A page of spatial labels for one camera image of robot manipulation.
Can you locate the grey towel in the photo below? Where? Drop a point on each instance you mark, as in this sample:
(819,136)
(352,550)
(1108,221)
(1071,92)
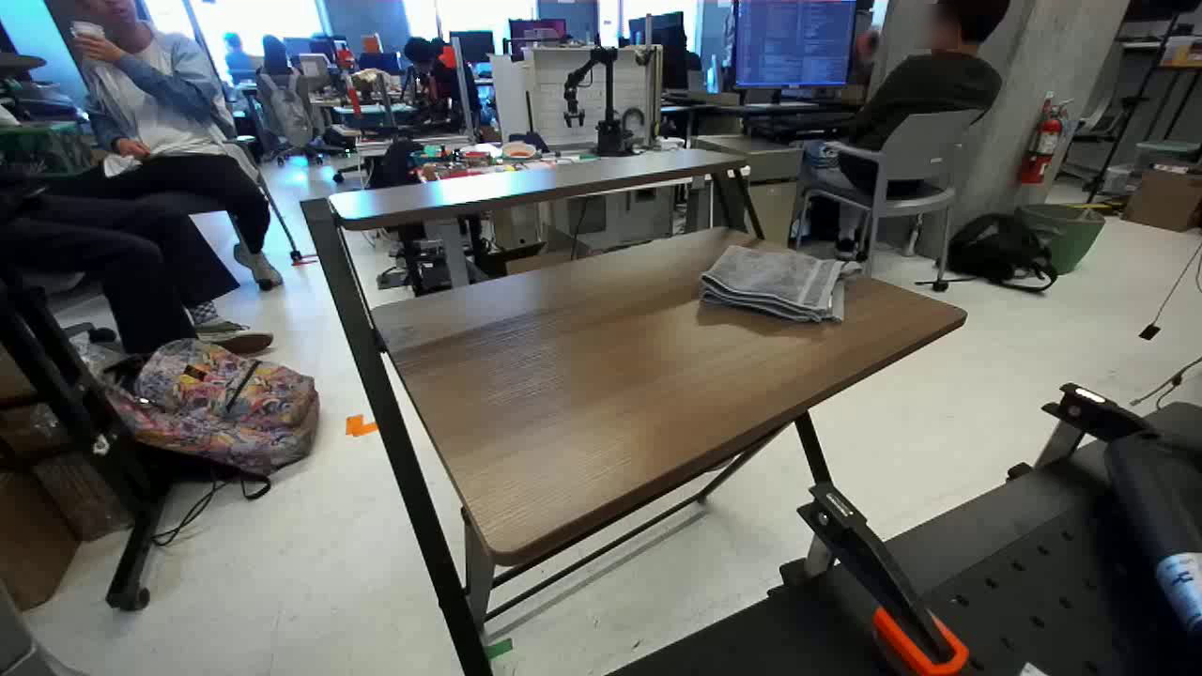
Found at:
(776,279)

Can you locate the small black robot arm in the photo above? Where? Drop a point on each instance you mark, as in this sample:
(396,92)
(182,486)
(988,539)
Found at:
(602,104)

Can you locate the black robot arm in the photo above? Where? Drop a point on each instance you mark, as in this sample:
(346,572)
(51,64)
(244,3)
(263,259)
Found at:
(1159,502)

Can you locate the grey long table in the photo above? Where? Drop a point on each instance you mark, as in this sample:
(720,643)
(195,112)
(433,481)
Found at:
(537,187)

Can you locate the white board panel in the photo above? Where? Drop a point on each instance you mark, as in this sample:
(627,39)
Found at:
(548,97)

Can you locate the grey office chair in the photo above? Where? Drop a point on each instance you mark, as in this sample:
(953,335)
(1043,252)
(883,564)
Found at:
(897,176)

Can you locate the computer monitor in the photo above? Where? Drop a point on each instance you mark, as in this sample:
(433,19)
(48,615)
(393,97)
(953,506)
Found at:
(794,44)

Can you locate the colourful floral backpack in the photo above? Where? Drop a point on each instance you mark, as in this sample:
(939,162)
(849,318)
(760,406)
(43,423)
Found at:
(219,405)

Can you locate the seated person in dark top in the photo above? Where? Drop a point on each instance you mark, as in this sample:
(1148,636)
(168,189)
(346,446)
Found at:
(920,97)

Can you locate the black backpack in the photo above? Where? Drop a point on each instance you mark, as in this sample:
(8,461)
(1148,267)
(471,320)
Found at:
(995,246)

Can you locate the green bin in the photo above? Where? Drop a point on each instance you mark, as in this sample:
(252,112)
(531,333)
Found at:
(1064,229)

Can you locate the red fire extinguisher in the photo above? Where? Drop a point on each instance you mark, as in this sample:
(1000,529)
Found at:
(1043,146)

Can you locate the black metal clamp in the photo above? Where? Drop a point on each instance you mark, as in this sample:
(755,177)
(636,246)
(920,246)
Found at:
(1088,420)

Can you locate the seated person in white shirt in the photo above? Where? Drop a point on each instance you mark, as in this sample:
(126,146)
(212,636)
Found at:
(138,162)

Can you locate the cardboard box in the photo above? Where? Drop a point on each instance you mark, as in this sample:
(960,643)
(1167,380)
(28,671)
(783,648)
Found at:
(1167,197)

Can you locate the wooden desk with black frame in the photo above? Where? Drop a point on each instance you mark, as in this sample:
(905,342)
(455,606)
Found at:
(586,378)

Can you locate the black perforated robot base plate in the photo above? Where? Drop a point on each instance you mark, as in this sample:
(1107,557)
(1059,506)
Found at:
(988,576)

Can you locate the black chair frame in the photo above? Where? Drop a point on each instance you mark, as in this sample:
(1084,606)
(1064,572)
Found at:
(76,427)

